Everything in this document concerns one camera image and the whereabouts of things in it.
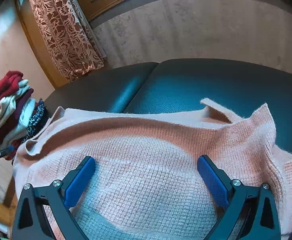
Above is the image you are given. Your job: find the pink knitted sweater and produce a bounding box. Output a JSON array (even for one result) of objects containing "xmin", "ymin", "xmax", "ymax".
[{"xmin": 13, "ymin": 99, "xmax": 292, "ymax": 239}]

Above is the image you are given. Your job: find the stack of folded clothes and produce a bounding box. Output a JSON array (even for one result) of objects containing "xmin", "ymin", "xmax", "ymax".
[{"xmin": 0, "ymin": 71, "xmax": 48, "ymax": 160}]

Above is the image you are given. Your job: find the brown floral curtain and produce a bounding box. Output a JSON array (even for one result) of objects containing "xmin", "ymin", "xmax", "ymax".
[{"xmin": 29, "ymin": 0, "xmax": 106, "ymax": 81}]

